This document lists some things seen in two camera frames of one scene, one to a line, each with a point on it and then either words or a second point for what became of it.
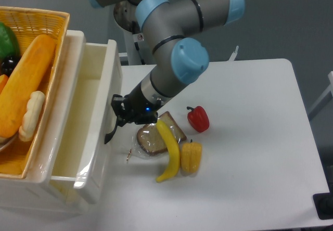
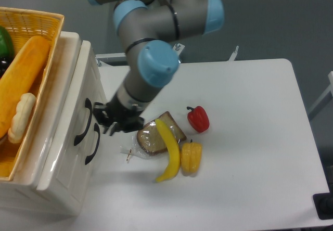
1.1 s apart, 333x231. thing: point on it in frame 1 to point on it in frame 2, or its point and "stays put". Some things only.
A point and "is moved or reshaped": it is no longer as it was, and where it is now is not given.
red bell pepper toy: (198, 118) stays put
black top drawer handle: (109, 136) to (88, 104)
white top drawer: (93, 167) is moved or reshaped
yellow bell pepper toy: (191, 156) stays put
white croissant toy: (31, 115) to (24, 109)
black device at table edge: (323, 204) stays put
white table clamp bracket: (233, 54) stays put
